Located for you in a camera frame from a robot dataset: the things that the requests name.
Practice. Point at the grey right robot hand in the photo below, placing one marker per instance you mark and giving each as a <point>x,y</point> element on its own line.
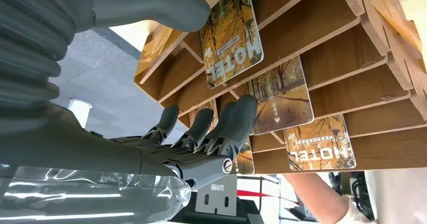
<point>83,149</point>

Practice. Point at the wooden slotted card holder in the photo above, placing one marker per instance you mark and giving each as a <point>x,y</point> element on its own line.
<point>333,49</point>

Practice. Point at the person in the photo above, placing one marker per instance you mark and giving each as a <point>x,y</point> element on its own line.
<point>400,199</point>

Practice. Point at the clear plastic guard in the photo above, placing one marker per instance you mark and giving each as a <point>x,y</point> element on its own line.
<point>83,199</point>

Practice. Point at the grey kiosk stand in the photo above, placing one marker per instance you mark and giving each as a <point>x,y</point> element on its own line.
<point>217,202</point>

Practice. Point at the red barrier belt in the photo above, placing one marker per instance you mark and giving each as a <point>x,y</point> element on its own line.
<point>250,193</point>

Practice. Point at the white cylindrical post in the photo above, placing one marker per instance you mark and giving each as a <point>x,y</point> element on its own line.
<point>80,112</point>

